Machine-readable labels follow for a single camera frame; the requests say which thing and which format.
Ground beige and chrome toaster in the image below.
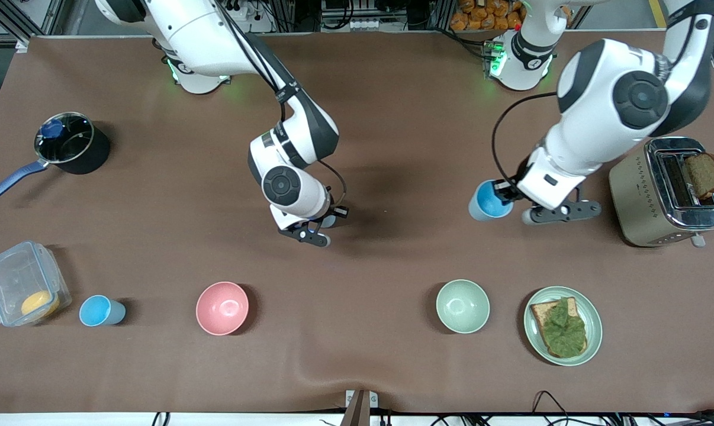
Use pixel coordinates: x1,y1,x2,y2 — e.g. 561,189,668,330
609,137,714,248

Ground pink bowl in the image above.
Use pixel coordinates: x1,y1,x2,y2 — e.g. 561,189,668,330
195,281,250,336

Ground pale green bowl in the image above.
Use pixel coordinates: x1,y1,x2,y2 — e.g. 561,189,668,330
436,279,491,334

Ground brown bread slice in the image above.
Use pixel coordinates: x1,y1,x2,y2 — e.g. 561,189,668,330
530,298,588,359

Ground green lettuce leaf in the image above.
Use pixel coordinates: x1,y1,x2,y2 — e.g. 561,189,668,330
543,298,587,357

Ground pale green plate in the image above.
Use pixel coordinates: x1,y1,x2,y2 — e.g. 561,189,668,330
523,286,603,367

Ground dark toast slice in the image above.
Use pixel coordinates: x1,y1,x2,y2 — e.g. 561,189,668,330
682,152,714,200

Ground orange snack packets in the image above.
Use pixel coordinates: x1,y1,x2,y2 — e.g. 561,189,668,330
450,0,574,32

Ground metal table clamp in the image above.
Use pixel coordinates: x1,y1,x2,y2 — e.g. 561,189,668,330
340,389,379,426

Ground yellow round food item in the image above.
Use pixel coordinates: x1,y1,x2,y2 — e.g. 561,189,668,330
21,290,60,318

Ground clear plastic storage container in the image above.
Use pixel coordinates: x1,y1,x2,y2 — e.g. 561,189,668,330
0,240,72,327

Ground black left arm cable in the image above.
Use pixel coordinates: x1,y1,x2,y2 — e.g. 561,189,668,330
491,91,562,185

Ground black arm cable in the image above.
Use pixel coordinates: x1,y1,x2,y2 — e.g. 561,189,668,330
491,91,562,185
214,0,349,208

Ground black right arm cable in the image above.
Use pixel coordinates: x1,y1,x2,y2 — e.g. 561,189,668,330
214,0,349,208

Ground black looped floor cable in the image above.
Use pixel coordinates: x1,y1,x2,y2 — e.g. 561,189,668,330
532,390,572,422

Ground black pot with blue handle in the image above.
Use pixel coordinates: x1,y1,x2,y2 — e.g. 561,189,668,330
0,111,111,204

